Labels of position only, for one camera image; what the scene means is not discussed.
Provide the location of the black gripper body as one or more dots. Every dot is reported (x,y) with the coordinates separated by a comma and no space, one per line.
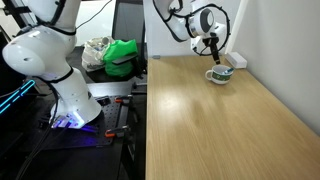
(211,41)

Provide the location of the teal marker pen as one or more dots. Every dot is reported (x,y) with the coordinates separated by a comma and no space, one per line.
(229,70)

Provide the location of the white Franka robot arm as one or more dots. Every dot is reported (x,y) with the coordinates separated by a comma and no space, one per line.
(50,50)

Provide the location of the white cup with green band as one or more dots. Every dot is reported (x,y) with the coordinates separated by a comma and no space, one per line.
(218,78)

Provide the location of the white rectangular box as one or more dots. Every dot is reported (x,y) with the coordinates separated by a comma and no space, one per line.
(236,60)

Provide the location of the grey table clamp pad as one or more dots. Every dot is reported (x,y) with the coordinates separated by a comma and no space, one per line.
(156,57)

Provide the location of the black mesh office chair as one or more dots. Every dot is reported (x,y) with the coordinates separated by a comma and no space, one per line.
(128,20)

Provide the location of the black chair armrest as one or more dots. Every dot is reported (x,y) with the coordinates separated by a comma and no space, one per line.
(124,59)

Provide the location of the green cloth bag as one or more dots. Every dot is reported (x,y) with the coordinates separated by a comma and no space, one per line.
(119,50)

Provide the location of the orange black clamp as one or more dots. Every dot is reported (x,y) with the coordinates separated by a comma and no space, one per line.
(124,99)
(116,132)

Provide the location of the white plastic bag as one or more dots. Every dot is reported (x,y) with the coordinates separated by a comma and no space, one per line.
(91,55)

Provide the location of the small black block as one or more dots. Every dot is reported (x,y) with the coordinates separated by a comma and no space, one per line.
(102,99)

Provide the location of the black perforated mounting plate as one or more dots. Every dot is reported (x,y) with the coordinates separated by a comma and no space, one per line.
(110,116)

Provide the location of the black device with blue lights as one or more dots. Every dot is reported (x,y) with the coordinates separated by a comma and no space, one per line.
(15,95)

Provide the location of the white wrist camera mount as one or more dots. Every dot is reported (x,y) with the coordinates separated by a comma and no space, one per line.
(196,45)

